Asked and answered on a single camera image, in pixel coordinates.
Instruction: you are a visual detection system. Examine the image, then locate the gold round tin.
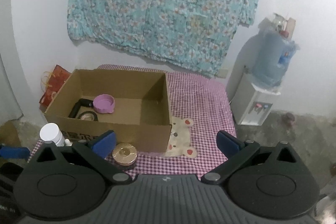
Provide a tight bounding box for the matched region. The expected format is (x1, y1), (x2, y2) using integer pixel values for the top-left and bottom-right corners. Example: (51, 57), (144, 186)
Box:
(112, 143), (138, 170)

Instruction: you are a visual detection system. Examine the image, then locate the white lidded jar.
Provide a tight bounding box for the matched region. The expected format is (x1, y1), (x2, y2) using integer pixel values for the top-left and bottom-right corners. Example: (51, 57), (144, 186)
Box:
(39, 123), (65, 147)

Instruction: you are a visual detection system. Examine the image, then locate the amber dropper bottle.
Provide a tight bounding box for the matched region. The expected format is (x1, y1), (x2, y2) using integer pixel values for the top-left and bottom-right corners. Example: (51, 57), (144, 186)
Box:
(64, 139), (72, 147)

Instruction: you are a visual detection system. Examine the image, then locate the purple checkered tablecloth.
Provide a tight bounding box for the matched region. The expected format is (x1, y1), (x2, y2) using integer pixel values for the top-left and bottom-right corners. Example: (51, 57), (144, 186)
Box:
(27, 64), (238, 181)

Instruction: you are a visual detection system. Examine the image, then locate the black tape roll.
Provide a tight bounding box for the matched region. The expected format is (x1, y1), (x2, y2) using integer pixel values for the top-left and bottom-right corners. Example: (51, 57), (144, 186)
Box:
(78, 111), (98, 122)

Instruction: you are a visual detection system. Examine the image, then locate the purple plastic cup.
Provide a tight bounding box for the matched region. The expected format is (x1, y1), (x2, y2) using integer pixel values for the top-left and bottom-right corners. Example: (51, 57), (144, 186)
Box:
(93, 94), (115, 114)

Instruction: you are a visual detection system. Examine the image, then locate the white water dispenser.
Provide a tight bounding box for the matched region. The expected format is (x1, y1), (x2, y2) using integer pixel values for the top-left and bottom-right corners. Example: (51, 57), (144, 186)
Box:
(230, 68), (281, 126)

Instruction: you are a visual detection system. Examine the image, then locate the black angled tube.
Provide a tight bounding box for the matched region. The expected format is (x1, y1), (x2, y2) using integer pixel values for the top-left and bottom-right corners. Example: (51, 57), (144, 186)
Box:
(68, 98), (93, 118)

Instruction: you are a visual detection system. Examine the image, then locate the brown cardboard box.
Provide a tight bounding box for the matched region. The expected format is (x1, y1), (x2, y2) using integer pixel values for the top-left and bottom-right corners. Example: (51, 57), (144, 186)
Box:
(45, 69), (173, 153)

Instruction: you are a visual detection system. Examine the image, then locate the red gift bag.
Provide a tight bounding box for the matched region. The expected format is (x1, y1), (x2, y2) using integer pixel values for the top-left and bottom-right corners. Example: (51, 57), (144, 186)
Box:
(39, 65), (71, 107)

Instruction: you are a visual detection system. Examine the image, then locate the blue water jug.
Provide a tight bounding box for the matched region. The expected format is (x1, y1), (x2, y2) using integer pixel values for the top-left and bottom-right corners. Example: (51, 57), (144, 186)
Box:
(252, 16), (297, 88)

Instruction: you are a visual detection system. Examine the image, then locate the floral blue quilt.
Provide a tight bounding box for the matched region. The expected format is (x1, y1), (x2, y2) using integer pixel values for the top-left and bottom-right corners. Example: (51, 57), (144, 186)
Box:
(67, 0), (259, 77)

